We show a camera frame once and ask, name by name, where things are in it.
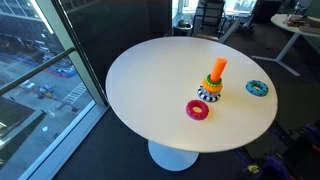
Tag dark green toy ring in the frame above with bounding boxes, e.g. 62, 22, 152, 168
205, 73, 223, 86

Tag orange ball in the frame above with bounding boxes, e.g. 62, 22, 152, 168
201, 78, 224, 94

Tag object on black stool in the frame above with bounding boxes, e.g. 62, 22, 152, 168
177, 19, 190, 29

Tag black office chair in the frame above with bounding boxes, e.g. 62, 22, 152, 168
190, 0, 228, 39

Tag grey slanted chair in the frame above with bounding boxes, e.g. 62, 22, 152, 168
196, 17, 242, 45

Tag yellow black tool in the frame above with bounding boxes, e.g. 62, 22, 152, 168
246, 164, 262, 175

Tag white background table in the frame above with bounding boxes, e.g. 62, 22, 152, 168
251, 13, 320, 77

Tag dark metal window handrail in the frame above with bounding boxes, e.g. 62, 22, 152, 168
0, 47, 76, 97

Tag clutter on background table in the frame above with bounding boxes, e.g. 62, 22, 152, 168
283, 14, 320, 35

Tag red toy ring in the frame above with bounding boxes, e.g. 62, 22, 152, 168
185, 99, 210, 121

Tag white table pedestal base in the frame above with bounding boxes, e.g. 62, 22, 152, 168
147, 139, 200, 172

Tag blue dotted toy ring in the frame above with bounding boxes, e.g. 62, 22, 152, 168
245, 79, 270, 98

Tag purple handled clamps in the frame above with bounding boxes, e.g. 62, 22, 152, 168
265, 123, 320, 180

